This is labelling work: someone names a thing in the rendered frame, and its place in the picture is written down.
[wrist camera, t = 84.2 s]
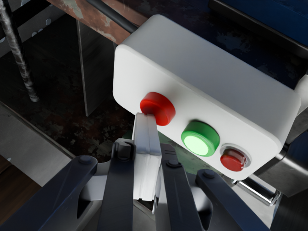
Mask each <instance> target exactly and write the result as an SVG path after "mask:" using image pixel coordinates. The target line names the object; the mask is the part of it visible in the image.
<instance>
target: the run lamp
mask: <svg viewBox="0 0 308 231"><path fill-rule="evenodd" d="M185 144H186V146H187V147H188V148H189V149H190V150H191V151H193V152H194V153H197V154H200V155H205V154H207V152H208V147H207V146H206V144H205V143H204V142H203V141H202V140H200V139H198V138H197V137H193V136H188V137H186V138H185Z"/></svg>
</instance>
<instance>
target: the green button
mask: <svg viewBox="0 0 308 231"><path fill-rule="evenodd" d="M188 136H193V137H196V138H198V139H200V140H202V141H203V142H204V143H205V144H206V146H207V147H208V152H207V154H205V155H200V154H197V153H194V152H193V151H191V150H190V149H189V148H188V147H187V146H186V144H185V138H186V137H188ZM181 140H182V142H183V144H184V145H185V147H186V148H187V149H189V150H190V151H191V152H193V153H194V154H196V155H199V156H202V157H210V156H212V155H213V154H214V153H215V151H216V150H217V148H218V146H219V144H220V138H219V136H218V134H217V132H216V131H215V130H214V129H213V128H212V127H210V126H209V125H207V124H205V123H202V122H198V121H193V122H190V123H189V124H188V125H187V126H186V128H185V129H184V130H183V132H182V133H181Z"/></svg>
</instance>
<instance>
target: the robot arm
mask: <svg viewBox="0 0 308 231"><path fill-rule="evenodd" d="M154 195H155V199H154ZM139 198H142V199H143V200H147V201H152V199H154V206H153V211H152V214H154V212H155V222H156V231H271V230H270V229H269V228H268V226H267V225H266V224H265V223H264V222H263V221H262V220H261V219H260V218H259V217H258V216H257V215H256V214H255V213H254V212H253V211H252V210H251V209H250V207H249V206H248V205H247V204H246V203H245V202H244V201H243V200H242V199H241V198H240V197H239V196H238V194H237V193H236V192H235V191H234V190H233V189H232V188H231V187H230V186H229V185H228V184H227V183H226V182H225V180H224V179H223V178H222V177H221V176H220V175H219V174H218V173H216V172H214V171H213V170H210V169H200V170H198V171H197V174H196V175H195V174H192V173H189V172H187V171H185V168H184V165H183V164H182V163H180V162H179V161H178V158H177V155H176V151H175V148H174V147H173V146H172V145H171V144H166V143H160V141H159V136H158V130H157V125H156V119H155V116H154V115H153V114H147V115H145V114H144V113H140V112H138V113H136V115H135V121H134V128H133V134H132V140H130V139H123V138H118V139H117V140H115V142H114V143H113V146H112V153H111V160H110V161H108V162H104V163H98V161H97V159H96V158H94V157H92V156H88V155H80V156H77V157H75V158H73V159H72V160H71V161H70V162H69V163H68V164H67V165H66V166H65V167H63V168H62V169H61V170H60V171H59V172H58V173H57V174H56V175H55V176H54V177H53V178H51V179H50V180H49V181H48V182H47V183H46V184H45V185H44V186H43V187H42V188H40V189H39V190H38V191H37V192H36V193H35V194H34V195H33V196H32V197H31V198H30V199H29V200H28V201H27V202H26V203H24V204H23V205H22V206H21V207H20V208H19V209H18V210H17V211H16V212H15V213H13V214H12V215H11V216H10V217H9V218H8V219H7V220H6V221H5V222H4V223H3V224H1V225H0V231H75V230H76V229H77V228H78V226H79V225H80V223H81V222H82V220H83V219H84V217H85V216H86V214H87V213H88V211H89V210H90V208H91V207H92V205H93V202H94V200H102V205H101V210H100V214H99V221H98V225H97V230H96V231H132V223H133V199H139Z"/></svg>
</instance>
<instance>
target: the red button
mask: <svg viewBox="0 0 308 231"><path fill-rule="evenodd" d="M140 110H141V112H142V113H144V114H145V115H147V114H153V115H154V116H155V119H156V125H158V126H167V125H168V124H169V123H170V122H171V120H172V119H173V118H174V117H175V115H176V110H175V108H174V106H173V104H172V103H171V102H170V101H169V100H168V99H167V98H166V97H165V96H163V95H162V94H160V93H157V92H149V93H147V94H146V95H145V97H144V98H143V99H142V100H141V102H140Z"/></svg>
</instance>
